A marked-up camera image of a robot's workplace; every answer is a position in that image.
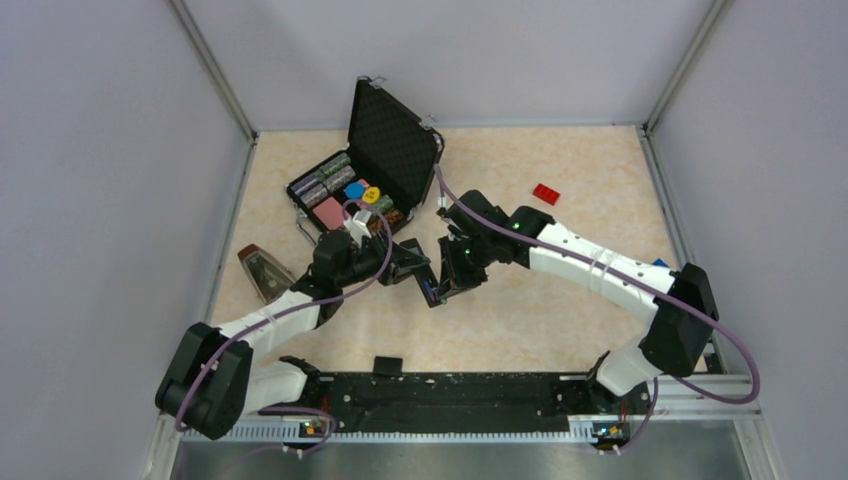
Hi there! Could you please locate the red toy brick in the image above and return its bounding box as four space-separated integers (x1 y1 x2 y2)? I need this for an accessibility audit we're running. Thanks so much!
533 183 561 205

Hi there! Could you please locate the black battery cover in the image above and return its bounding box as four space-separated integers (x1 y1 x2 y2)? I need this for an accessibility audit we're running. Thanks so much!
372 356 403 378

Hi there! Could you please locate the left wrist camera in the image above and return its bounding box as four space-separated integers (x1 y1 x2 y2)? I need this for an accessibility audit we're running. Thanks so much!
343 209 375 246

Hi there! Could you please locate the black remote control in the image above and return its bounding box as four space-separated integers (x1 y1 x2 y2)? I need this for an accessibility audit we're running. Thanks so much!
414 266 441 308

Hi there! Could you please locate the pink playing card deck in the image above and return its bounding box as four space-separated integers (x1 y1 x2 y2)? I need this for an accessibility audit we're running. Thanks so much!
312 197 346 231

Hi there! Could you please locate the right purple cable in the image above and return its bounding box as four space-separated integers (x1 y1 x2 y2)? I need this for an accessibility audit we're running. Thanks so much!
433 165 762 452

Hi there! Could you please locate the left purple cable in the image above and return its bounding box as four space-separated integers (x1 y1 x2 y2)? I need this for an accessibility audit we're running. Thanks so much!
174 200 395 458

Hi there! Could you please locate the black poker chip case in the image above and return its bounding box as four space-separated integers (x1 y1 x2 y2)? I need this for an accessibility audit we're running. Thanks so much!
284 76 445 233

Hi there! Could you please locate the blue round poker chip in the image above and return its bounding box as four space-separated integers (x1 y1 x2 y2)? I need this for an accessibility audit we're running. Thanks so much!
344 182 367 200

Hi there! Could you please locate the yellow round poker chip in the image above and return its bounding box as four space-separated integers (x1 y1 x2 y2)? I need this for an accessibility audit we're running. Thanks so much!
361 186 381 204

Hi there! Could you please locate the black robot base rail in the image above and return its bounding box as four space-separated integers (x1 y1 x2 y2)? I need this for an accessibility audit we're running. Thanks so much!
178 357 664 455

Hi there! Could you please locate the blue purple AA battery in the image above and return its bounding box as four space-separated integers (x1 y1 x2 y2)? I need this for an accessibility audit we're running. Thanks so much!
426 282 438 301

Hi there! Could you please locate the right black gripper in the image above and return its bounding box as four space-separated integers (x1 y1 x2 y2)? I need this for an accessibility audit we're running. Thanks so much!
439 232 496 300

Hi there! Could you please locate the purple cable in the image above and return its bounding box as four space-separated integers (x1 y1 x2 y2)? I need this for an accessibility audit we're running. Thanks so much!
433 165 762 452
174 200 395 458

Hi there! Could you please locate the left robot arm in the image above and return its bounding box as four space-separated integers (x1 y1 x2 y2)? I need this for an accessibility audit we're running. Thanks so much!
154 230 430 440

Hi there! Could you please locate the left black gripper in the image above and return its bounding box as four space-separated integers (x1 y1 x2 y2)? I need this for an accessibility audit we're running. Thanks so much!
336 228 430 288

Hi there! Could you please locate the brown leather pouch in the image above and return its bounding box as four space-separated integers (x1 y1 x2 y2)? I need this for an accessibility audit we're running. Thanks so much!
237 244 296 305

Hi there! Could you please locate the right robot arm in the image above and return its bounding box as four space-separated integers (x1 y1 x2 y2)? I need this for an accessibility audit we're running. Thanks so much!
437 190 718 412

